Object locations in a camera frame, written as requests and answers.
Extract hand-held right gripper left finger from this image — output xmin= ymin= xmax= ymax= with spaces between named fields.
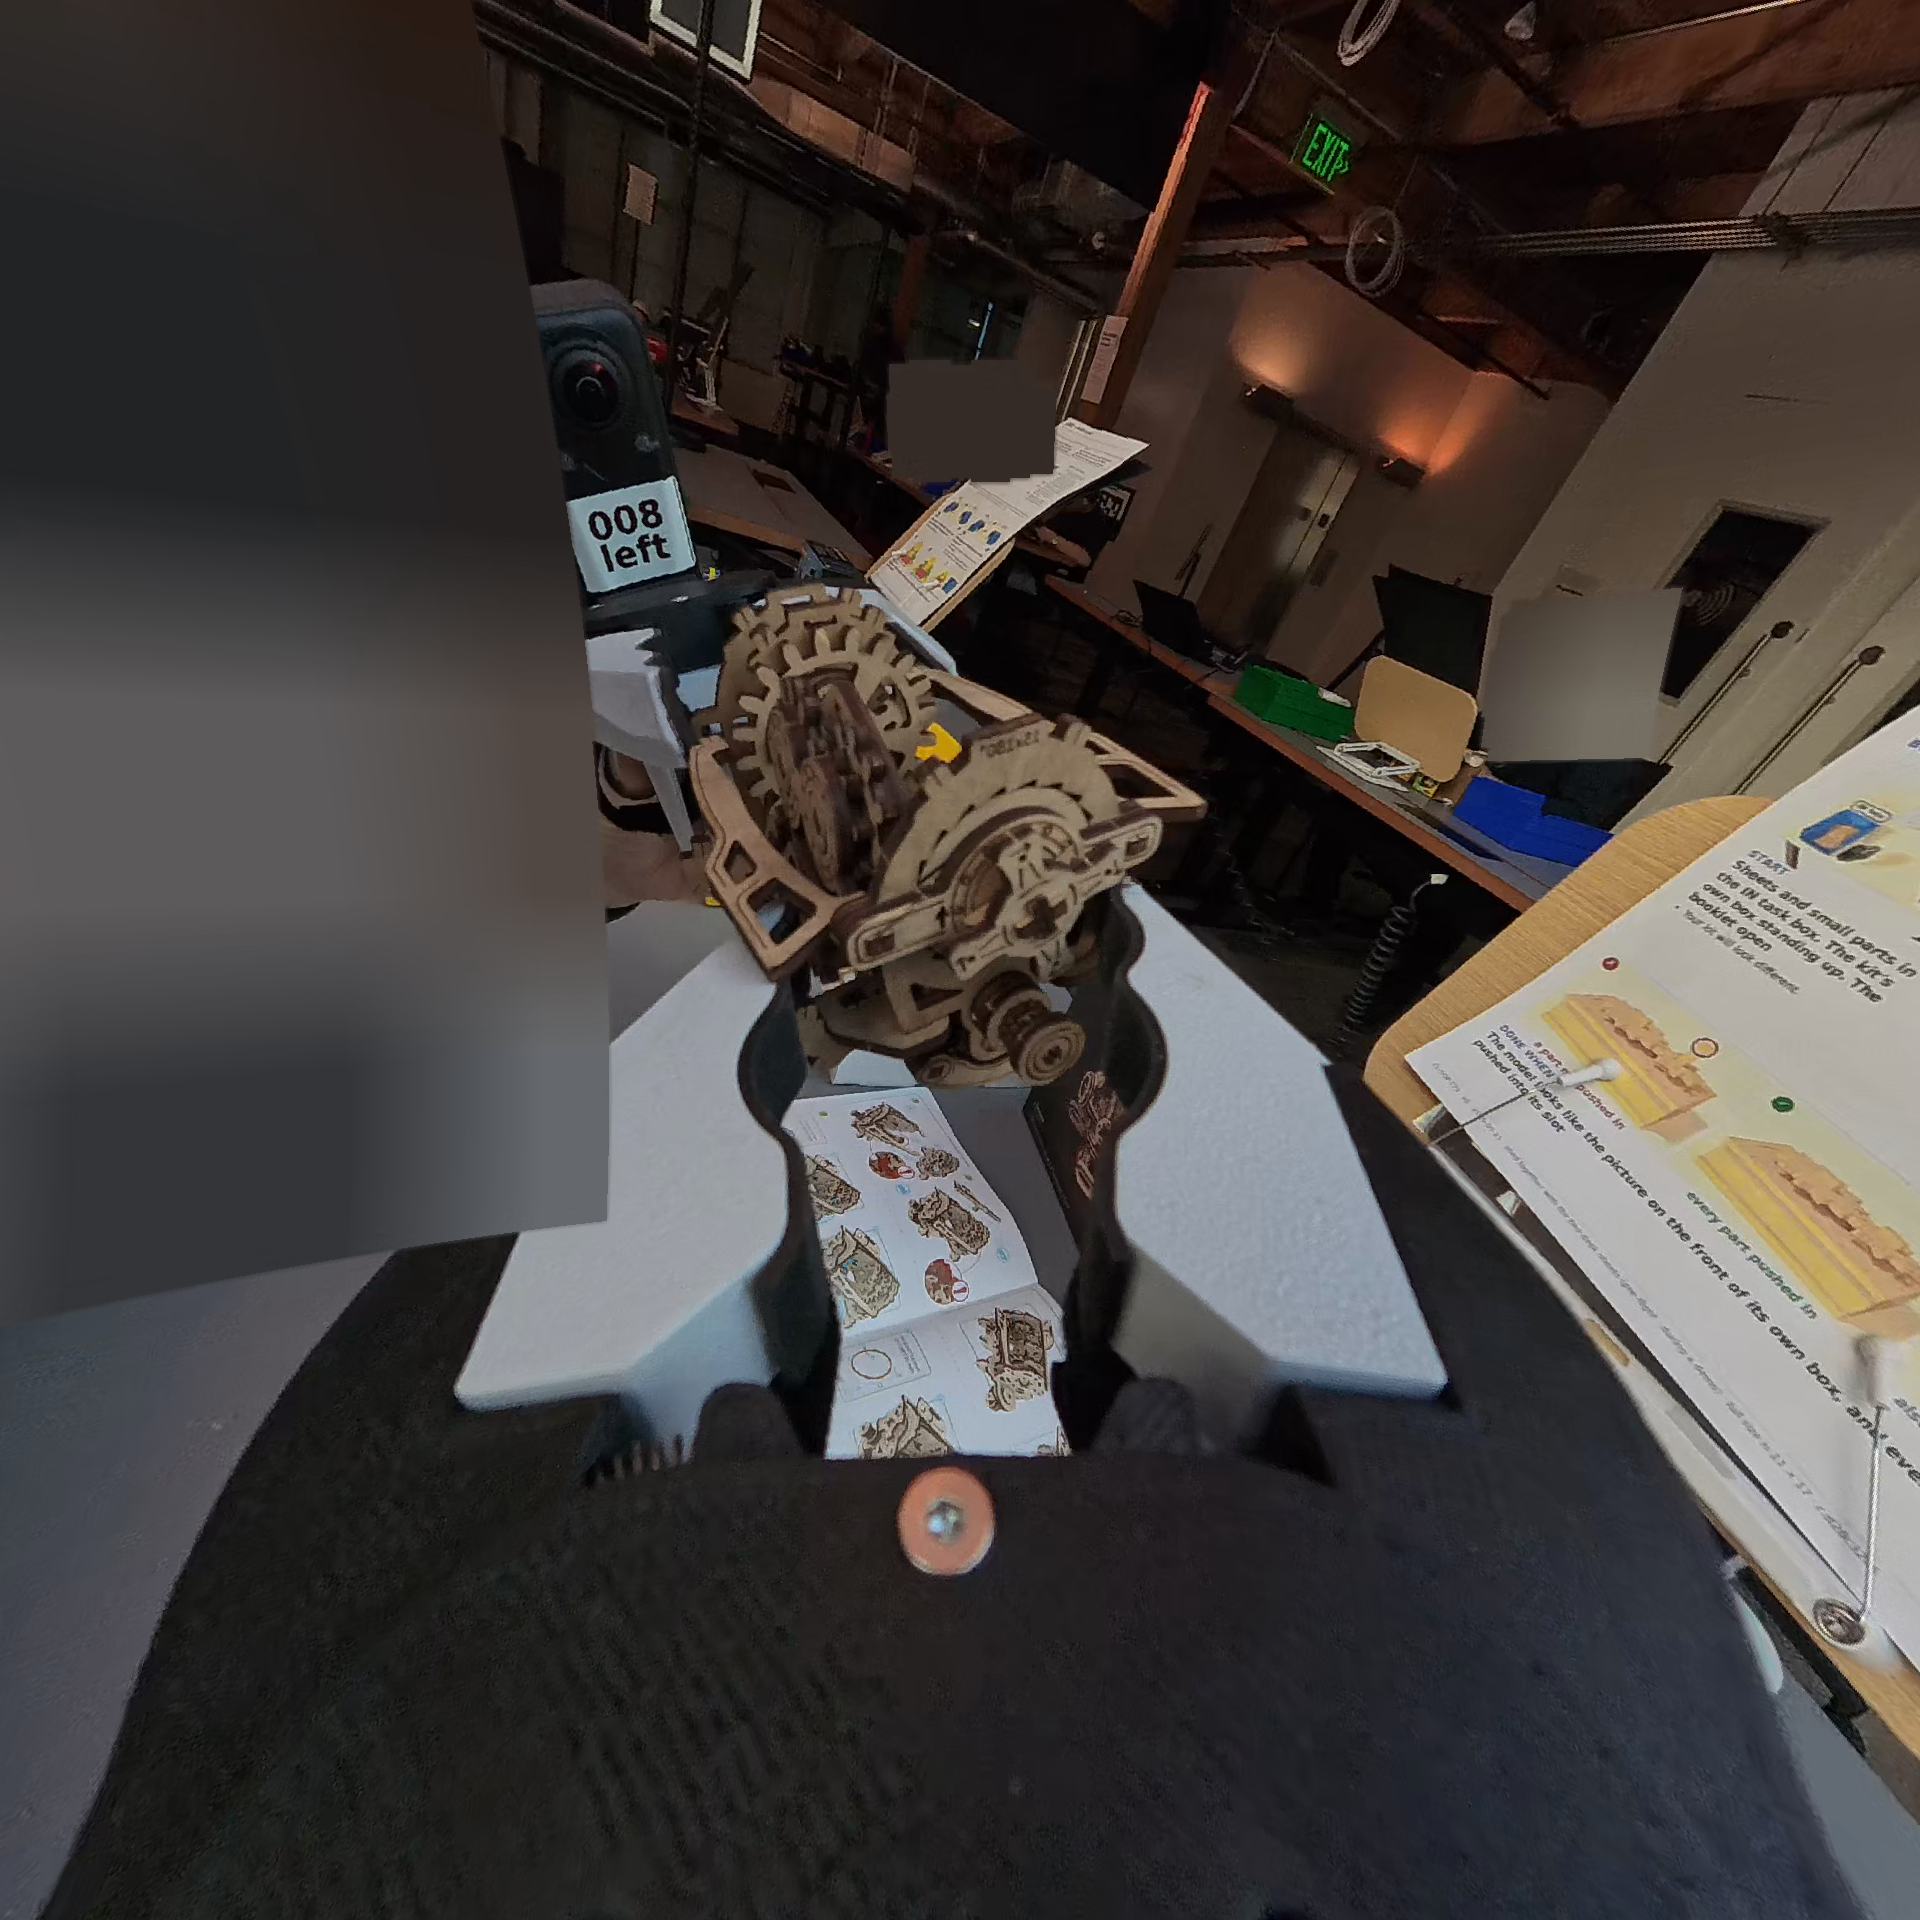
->
xmin=455 ymin=900 xmax=848 ymax=1456

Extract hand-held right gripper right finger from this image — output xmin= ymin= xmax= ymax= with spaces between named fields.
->
xmin=1055 ymin=885 xmax=1453 ymax=1466

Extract wooden gear cluster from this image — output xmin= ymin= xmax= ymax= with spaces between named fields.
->
xmin=718 ymin=587 xmax=940 ymax=841

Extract wooden mechanical model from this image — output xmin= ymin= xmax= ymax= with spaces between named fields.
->
xmin=691 ymin=681 xmax=1208 ymax=1088

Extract grey desk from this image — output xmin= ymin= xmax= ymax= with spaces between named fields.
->
xmin=0 ymin=1223 xmax=1920 ymax=1920

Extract person's left hand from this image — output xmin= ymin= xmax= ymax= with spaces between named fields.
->
xmin=603 ymin=817 xmax=710 ymax=913

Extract instruction sheet on stand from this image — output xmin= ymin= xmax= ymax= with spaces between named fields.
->
xmin=866 ymin=420 xmax=1151 ymax=634

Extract black model kit box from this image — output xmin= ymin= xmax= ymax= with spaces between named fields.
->
xmin=1023 ymin=1049 xmax=1126 ymax=1249

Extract open instruction booklet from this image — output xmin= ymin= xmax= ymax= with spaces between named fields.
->
xmin=780 ymin=1088 xmax=1075 ymax=1460

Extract black laptop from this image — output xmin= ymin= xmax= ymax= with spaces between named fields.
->
xmin=1132 ymin=576 xmax=1248 ymax=669

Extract green plastic bin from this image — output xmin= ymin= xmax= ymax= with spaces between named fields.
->
xmin=1232 ymin=663 xmax=1360 ymax=745

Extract grey double door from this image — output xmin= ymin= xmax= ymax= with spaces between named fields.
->
xmin=1200 ymin=420 xmax=1360 ymax=663

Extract long wooden table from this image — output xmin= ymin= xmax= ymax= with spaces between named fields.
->
xmin=1050 ymin=576 xmax=1548 ymax=911

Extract blue plastic bin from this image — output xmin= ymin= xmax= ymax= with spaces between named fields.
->
xmin=1451 ymin=772 xmax=1613 ymax=874

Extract wooden pillar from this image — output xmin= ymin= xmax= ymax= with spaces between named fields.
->
xmin=1071 ymin=76 xmax=1221 ymax=436

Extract tan rounded board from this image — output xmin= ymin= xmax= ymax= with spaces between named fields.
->
xmin=1352 ymin=657 xmax=1480 ymax=783

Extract black monitor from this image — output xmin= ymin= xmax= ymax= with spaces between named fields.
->
xmin=1371 ymin=568 xmax=1494 ymax=700

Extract printed instruction sheet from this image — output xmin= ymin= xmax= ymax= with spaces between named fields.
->
xmin=1405 ymin=717 xmax=1920 ymax=1644

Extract coiled black cable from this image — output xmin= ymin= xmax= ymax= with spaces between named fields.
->
xmin=1342 ymin=872 xmax=1421 ymax=1037

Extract thin metal wire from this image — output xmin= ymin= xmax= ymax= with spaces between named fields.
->
xmin=1827 ymin=1387 xmax=1883 ymax=1644

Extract black wall poster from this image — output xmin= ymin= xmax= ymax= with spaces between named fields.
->
xmin=1656 ymin=511 xmax=1827 ymax=707

